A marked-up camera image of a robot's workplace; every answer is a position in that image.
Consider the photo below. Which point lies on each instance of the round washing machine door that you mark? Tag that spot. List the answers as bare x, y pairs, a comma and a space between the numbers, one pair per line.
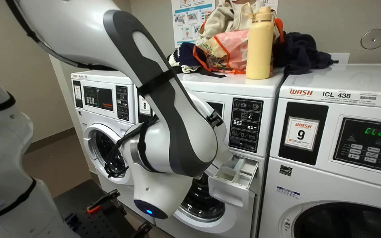
93, 145
342, 221
200, 205

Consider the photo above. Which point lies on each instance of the round metal wall plate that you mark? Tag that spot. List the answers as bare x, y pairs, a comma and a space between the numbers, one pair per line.
374, 39

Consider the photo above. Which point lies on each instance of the white washing machine number nine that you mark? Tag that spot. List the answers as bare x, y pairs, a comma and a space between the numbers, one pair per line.
336, 185

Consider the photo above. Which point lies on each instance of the white wall notice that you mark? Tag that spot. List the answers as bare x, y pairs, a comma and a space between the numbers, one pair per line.
271, 3

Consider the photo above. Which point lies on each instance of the white washing machine number eight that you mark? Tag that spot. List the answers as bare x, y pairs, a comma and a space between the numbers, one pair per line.
243, 89

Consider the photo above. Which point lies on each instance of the black clamp with orange grip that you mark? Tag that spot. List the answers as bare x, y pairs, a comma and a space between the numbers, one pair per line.
102, 201

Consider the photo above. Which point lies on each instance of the yellow water bottle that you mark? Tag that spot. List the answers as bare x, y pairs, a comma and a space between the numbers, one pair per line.
260, 49

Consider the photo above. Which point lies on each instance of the white washing machine number seven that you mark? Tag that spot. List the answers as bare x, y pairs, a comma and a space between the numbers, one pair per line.
104, 115

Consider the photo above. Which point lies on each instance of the beige garment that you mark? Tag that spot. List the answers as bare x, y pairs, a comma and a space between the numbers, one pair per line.
223, 16

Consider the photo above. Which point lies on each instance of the white soap drawer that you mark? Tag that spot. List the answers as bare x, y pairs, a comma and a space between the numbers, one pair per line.
233, 185

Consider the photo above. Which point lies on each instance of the instruction poster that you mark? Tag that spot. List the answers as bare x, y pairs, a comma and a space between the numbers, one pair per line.
187, 19

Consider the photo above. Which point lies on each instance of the black robot stand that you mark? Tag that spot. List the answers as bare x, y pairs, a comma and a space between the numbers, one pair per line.
78, 205

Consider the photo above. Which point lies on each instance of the pink and orange bag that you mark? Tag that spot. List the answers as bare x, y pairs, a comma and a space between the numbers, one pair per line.
230, 49

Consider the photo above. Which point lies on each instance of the navy and white knit cloth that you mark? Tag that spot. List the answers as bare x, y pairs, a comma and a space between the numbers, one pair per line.
185, 54

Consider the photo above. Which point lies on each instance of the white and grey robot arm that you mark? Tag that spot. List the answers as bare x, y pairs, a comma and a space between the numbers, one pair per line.
78, 33

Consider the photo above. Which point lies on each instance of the dark navy garment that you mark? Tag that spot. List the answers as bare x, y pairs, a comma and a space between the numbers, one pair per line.
299, 53

